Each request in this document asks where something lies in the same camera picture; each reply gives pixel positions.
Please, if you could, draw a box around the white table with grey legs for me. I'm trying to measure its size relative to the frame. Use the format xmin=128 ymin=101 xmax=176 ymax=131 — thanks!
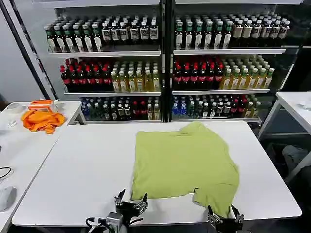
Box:
xmin=257 ymin=91 xmax=311 ymax=183

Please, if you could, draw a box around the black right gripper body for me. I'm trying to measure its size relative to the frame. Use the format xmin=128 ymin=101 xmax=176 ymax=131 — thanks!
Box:
xmin=215 ymin=217 xmax=244 ymax=233

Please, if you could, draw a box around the shelf rack with drink bottles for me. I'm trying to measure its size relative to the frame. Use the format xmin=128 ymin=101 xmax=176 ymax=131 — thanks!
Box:
xmin=171 ymin=3 xmax=292 ymax=123
xmin=43 ymin=6 xmax=163 ymax=123

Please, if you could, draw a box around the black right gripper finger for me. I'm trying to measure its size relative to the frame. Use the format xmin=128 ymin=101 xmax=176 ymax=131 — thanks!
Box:
xmin=230 ymin=204 xmax=245 ymax=224
xmin=207 ymin=204 xmax=224 ymax=225

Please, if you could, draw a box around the light green shirt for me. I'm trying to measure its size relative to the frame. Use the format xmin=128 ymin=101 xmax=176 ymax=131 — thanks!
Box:
xmin=130 ymin=121 xmax=241 ymax=218

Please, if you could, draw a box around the crumpled clear plastic wrap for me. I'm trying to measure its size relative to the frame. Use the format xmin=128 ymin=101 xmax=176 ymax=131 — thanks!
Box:
xmin=299 ymin=96 xmax=311 ymax=110

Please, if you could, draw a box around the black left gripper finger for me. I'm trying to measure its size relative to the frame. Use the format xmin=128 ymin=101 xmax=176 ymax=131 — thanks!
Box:
xmin=114 ymin=188 xmax=126 ymax=207
xmin=132 ymin=192 xmax=149 ymax=216

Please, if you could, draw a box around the white tape roll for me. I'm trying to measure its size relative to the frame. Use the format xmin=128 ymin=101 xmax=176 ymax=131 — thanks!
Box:
xmin=6 ymin=102 xmax=24 ymax=114

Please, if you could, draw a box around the grey bag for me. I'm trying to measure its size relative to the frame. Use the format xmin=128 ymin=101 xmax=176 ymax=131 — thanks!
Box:
xmin=281 ymin=145 xmax=311 ymax=173

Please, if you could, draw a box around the orange and white box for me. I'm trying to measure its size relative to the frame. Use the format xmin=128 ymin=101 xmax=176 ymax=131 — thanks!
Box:
xmin=27 ymin=99 xmax=59 ymax=114

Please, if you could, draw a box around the black slanted pole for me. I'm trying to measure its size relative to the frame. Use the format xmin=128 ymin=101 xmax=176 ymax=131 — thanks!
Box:
xmin=9 ymin=0 xmax=59 ymax=100
xmin=0 ymin=2 xmax=51 ymax=100

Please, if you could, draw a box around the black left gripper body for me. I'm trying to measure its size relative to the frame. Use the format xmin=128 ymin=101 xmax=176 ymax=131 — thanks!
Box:
xmin=116 ymin=200 xmax=140 ymax=223

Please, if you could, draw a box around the orange cloth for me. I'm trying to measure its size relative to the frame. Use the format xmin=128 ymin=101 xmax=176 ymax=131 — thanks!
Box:
xmin=20 ymin=109 xmax=67 ymax=135

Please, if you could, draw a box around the thin black cable loop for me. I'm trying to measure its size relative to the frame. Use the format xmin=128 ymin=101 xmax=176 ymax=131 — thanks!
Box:
xmin=0 ymin=166 xmax=13 ymax=181

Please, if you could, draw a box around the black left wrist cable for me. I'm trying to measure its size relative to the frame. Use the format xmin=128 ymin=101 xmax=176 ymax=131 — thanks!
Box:
xmin=85 ymin=216 xmax=144 ymax=233

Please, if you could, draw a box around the white side table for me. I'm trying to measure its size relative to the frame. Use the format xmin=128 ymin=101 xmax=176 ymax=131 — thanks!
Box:
xmin=0 ymin=100 xmax=86 ymax=233

